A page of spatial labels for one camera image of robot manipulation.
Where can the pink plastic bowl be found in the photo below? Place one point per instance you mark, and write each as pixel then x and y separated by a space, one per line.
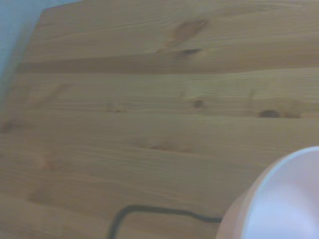
pixel 281 199

